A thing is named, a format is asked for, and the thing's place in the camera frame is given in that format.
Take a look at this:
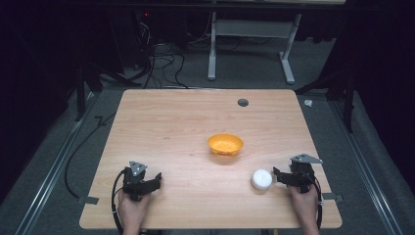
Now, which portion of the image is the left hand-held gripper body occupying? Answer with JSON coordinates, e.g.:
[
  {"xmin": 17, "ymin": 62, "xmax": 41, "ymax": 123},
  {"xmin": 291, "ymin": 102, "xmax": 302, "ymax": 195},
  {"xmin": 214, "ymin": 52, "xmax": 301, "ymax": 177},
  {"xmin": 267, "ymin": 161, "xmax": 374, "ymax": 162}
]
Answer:
[{"xmin": 121, "ymin": 160, "xmax": 150, "ymax": 202}]

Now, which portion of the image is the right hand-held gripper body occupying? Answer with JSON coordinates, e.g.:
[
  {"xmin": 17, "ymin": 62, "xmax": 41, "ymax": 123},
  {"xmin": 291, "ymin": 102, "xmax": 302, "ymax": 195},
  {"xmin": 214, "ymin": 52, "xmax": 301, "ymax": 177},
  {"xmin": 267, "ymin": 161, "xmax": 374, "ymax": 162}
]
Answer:
[{"xmin": 288, "ymin": 153, "xmax": 324, "ymax": 194}]

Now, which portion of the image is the person's right hand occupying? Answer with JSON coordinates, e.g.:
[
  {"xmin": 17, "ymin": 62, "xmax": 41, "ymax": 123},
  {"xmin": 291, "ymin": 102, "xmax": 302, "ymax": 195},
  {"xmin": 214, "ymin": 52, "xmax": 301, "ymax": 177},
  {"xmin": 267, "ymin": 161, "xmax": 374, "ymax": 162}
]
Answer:
[{"xmin": 288, "ymin": 184, "xmax": 319, "ymax": 228}]

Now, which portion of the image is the grey tape strip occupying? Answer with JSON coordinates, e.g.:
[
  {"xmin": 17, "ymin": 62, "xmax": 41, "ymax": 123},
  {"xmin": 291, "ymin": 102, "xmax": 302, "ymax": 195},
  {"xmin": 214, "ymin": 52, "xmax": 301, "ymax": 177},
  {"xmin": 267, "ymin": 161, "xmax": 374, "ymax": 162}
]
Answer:
[
  {"xmin": 322, "ymin": 192, "xmax": 345, "ymax": 204},
  {"xmin": 77, "ymin": 195, "xmax": 100, "ymax": 207}
]

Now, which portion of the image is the orange plastic bowl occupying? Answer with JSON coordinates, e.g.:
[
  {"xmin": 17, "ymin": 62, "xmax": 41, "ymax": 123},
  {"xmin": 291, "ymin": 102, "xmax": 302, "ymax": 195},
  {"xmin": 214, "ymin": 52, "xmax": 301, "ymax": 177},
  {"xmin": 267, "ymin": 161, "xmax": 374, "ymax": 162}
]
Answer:
[{"xmin": 207, "ymin": 132, "xmax": 245, "ymax": 157}]

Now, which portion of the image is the black metal stand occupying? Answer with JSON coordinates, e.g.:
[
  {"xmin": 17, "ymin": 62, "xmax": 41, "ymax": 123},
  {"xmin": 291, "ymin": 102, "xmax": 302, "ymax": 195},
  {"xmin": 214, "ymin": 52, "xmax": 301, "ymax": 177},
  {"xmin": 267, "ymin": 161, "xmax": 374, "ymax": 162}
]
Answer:
[
  {"xmin": 295, "ymin": 70, "xmax": 356, "ymax": 134},
  {"xmin": 73, "ymin": 61, "xmax": 142, "ymax": 123}
]

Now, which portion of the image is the black computer tower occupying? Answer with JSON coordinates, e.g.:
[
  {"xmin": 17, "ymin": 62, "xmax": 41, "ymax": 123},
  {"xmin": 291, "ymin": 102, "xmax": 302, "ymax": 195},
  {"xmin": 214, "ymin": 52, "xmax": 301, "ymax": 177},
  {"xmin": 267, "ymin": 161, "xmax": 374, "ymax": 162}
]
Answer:
[{"xmin": 128, "ymin": 9, "xmax": 156, "ymax": 68}]

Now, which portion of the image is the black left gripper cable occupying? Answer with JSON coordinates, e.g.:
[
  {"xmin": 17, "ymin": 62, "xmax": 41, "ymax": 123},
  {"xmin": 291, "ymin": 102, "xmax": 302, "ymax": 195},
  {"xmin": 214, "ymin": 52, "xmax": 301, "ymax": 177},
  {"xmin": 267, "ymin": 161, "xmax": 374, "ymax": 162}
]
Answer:
[{"xmin": 111, "ymin": 168, "xmax": 127, "ymax": 235}]

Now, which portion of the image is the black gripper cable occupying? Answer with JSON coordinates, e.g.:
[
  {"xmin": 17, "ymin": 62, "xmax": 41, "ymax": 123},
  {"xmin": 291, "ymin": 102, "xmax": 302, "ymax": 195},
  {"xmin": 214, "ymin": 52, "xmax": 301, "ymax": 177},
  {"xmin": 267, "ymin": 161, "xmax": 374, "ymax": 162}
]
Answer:
[
  {"xmin": 111, "ymin": 168, "xmax": 127, "ymax": 235},
  {"xmin": 306, "ymin": 172, "xmax": 325, "ymax": 230}
]

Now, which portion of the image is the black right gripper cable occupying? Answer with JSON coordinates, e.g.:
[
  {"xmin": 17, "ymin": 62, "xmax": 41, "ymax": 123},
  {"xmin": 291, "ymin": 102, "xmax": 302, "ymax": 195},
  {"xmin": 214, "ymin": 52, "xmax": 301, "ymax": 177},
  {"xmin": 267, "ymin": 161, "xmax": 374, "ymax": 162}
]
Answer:
[{"xmin": 306, "ymin": 172, "xmax": 325, "ymax": 230}]

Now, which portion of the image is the metal floor rail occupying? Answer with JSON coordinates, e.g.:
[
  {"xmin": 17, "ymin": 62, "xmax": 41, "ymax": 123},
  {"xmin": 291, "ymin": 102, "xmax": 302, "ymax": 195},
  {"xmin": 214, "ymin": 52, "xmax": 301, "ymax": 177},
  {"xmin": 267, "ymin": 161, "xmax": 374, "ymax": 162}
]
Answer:
[
  {"xmin": 328, "ymin": 99, "xmax": 405, "ymax": 235},
  {"xmin": 13, "ymin": 92, "xmax": 101, "ymax": 235}
]

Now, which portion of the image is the long black floor cable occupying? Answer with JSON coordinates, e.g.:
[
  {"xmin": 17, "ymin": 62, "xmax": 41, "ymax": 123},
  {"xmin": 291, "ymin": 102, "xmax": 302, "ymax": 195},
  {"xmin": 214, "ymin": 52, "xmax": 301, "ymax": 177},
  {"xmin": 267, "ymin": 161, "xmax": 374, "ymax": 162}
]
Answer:
[{"xmin": 64, "ymin": 112, "xmax": 117, "ymax": 200}]

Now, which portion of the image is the tangle of black cables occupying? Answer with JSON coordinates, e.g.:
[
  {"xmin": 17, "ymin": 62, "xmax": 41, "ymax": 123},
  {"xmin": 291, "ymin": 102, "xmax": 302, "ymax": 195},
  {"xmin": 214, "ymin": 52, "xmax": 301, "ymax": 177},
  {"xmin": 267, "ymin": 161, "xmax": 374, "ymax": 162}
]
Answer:
[{"xmin": 135, "ymin": 19, "xmax": 190, "ymax": 90}]

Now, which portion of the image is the white metal desk frame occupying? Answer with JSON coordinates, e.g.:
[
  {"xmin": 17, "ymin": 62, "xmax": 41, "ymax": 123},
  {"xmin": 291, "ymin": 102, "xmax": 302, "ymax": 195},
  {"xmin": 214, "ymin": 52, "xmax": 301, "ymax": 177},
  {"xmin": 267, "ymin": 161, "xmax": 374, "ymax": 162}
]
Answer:
[{"xmin": 207, "ymin": 11, "xmax": 303, "ymax": 85}]

